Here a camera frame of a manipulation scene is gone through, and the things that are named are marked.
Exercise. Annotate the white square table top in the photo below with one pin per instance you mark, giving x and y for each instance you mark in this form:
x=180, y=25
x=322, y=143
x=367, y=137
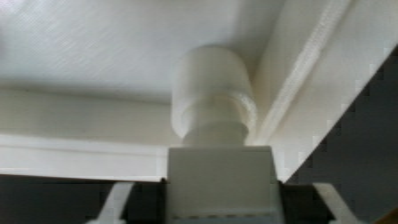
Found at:
x=90, y=52

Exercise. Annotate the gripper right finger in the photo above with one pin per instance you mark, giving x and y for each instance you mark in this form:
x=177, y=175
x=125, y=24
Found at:
x=313, y=204

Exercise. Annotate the white table leg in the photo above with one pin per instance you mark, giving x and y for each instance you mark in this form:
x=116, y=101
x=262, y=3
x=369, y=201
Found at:
x=223, y=186

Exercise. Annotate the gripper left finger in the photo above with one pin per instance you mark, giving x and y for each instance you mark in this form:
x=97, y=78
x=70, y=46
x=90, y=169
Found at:
x=134, y=205

